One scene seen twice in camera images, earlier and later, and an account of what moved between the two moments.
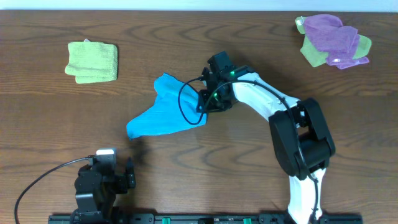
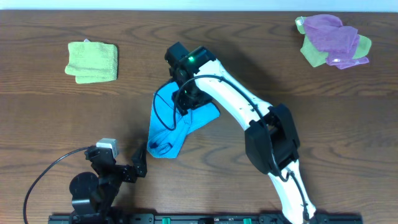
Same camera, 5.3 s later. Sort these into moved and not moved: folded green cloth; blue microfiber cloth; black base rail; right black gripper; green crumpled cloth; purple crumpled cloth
Moved: right black gripper; blue microfiber cloth
Not moved: folded green cloth; green crumpled cloth; purple crumpled cloth; black base rail
